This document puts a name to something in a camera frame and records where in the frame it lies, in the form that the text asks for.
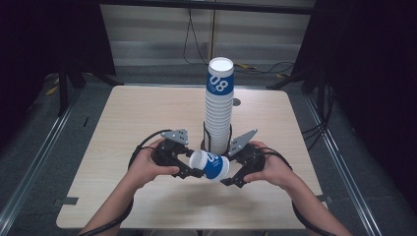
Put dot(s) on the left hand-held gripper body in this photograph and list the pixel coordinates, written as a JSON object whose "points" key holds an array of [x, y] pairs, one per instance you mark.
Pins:
{"points": [[177, 135]]}

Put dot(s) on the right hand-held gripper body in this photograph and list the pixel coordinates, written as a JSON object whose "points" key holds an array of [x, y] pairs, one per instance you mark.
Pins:
{"points": [[252, 159]]}

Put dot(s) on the blue banded paper cup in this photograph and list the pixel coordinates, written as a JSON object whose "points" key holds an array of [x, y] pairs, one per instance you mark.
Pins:
{"points": [[211, 165]]}

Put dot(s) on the stack of white paper cups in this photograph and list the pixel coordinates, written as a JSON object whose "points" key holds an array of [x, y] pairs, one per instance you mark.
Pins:
{"points": [[219, 118]]}

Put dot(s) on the person's right hand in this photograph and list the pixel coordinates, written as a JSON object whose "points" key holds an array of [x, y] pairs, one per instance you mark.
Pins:
{"points": [[277, 170]]}

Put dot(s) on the person's left hand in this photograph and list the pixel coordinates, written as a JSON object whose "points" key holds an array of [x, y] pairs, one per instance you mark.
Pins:
{"points": [[142, 167]]}

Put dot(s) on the round grey table grommet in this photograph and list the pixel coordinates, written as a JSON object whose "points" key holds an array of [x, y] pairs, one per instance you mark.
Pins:
{"points": [[236, 102]]}

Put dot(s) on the grey tape strip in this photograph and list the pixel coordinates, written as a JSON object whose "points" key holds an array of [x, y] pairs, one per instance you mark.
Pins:
{"points": [[69, 200], [324, 198]]}

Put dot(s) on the black metal stand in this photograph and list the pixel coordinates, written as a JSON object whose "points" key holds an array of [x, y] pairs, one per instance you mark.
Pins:
{"points": [[295, 78], [63, 95]]}

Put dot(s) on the yellow floor tape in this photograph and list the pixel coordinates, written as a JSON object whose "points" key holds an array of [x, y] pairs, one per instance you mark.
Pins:
{"points": [[51, 90], [244, 66]]}

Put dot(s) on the black overhead bar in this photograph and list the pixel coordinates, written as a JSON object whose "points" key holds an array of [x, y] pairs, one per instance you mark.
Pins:
{"points": [[209, 6]]}

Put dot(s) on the black curtain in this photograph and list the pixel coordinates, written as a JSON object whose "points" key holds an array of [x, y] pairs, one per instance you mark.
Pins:
{"points": [[370, 82], [49, 36]]}

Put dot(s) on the metal floor rail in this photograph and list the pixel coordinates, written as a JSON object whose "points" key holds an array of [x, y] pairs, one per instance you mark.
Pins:
{"points": [[341, 157], [36, 157]]}

